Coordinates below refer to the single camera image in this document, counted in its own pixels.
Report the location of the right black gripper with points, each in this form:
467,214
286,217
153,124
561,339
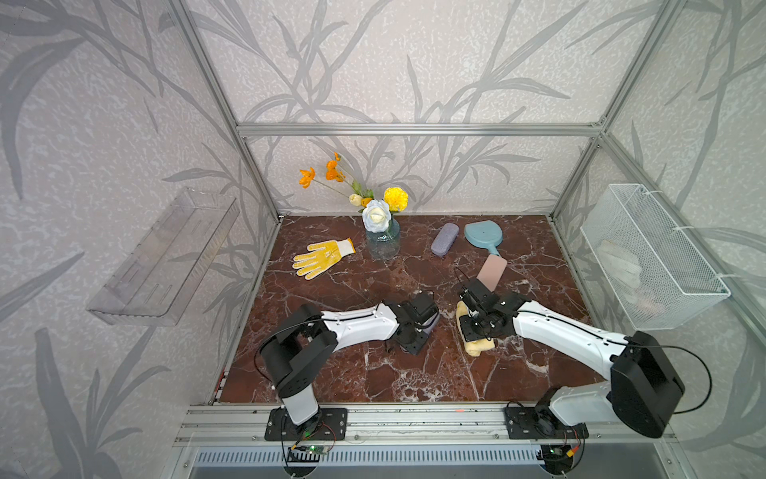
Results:
469,336

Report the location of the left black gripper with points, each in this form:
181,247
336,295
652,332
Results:
416,349

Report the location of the lavender eyeglass case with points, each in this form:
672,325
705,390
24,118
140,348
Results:
444,239
431,324

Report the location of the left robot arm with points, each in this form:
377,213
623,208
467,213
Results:
300,347

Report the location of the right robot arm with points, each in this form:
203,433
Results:
640,387

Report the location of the pink eyeglass case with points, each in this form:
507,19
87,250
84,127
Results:
492,271

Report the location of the teal hand mirror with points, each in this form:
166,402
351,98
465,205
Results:
484,235

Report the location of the glass vase with flowers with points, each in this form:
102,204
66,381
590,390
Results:
382,231

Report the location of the yellow work glove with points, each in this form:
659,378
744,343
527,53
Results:
320,257

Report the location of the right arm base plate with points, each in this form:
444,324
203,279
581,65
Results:
531,423

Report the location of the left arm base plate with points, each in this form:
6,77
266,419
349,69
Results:
326,424

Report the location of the white wire mesh basket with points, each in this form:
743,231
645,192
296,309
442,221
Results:
658,275

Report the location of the aluminium mounting rail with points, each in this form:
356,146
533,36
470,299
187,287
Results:
367,424

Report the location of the clear acrylic wall shelf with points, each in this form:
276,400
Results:
156,283

